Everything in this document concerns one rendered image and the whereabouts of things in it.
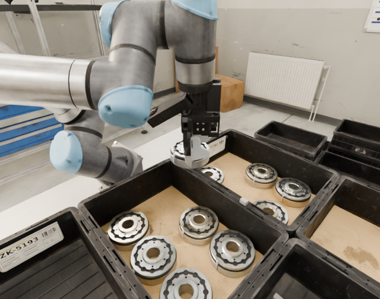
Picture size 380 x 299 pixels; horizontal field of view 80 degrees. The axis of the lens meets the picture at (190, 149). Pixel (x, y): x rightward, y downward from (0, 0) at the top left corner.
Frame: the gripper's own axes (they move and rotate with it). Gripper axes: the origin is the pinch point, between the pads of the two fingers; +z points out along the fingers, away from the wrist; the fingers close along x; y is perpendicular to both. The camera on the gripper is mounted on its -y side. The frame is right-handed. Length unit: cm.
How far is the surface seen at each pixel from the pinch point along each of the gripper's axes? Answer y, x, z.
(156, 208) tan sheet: -9.7, -2.9, 17.6
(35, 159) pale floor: -169, 125, 112
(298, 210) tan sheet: 31.7, -1.3, 18.6
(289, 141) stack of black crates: 67, 96, 65
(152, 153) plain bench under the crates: -22, 45, 36
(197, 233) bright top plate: 2.7, -12.8, 13.9
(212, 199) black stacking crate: 6.6, -3.8, 11.5
